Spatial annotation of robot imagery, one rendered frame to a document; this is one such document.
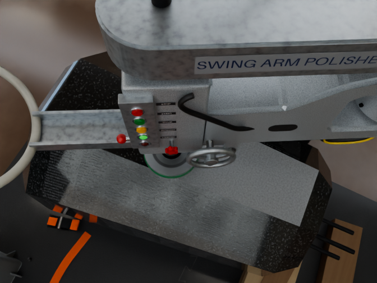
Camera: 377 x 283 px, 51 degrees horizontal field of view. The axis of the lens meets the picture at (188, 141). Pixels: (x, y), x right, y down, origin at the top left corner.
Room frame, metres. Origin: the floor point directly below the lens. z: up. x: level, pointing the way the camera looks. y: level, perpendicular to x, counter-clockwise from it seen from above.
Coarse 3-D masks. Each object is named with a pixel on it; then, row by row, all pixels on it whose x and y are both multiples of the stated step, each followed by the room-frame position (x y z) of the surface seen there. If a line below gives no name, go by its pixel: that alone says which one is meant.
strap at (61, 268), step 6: (84, 234) 0.33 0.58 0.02; (78, 240) 0.29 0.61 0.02; (84, 240) 0.29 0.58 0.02; (78, 246) 0.26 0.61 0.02; (72, 252) 0.22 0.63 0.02; (78, 252) 0.22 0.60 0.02; (66, 258) 0.19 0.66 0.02; (72, 258) 0.19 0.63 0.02; (60, 264) 0.15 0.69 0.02; (66, 264) 0.15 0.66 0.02; (60, 270) 0.12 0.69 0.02; (54, 276) 0.09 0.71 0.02; (60, 276) 0.09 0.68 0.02; (54, 282) 0.06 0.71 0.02
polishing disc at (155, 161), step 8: (152, 160) 0.49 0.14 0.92; (160, 160) 0.49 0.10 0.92; (168, 160) 0.49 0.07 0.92; (176, 160) 0.49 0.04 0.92; (184, 160) 0.49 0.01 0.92; (152, 168) 0.46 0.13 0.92; (160, 168) 0.46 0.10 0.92; (168, 168) 0.46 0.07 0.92; (176, 168) 0.46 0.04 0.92; (184, 168) 0.46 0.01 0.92
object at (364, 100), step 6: (366, 96) 0.56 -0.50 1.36; (372, 96) 0.55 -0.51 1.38; (360, 102) 0.56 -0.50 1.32; (366, 102) 0.55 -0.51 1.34; (372, 102) 0.54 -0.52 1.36; (360, 108) 0.55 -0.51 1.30; (366, 108) 0.54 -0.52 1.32; (372, 108) 0.53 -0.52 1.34; (366, 114) 0.53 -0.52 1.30; (372, 114) 0.52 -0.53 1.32
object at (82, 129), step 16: (32, 112) 0.55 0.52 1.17; (48, 112) 0.55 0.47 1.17; (64, 112) 0.56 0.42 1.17; (80, 112) 0.56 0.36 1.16; (96, 112) 0.56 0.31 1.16; (112, 112) 0.57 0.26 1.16; (48, 128) 0.52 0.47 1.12; (64, 128) 0.52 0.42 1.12; (80, 128) 0.52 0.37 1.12; (96, 128) 0.53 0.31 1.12; (112, 128) 0.53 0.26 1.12; (32, 144) 0.44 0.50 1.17; (48, 144) 0.44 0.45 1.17; (64, 144) 0.45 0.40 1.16; (80, 144) 0.45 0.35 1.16; (96, 144) 0.45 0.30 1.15; (112, 144) 0.46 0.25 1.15; (128, 144) 0.46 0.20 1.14
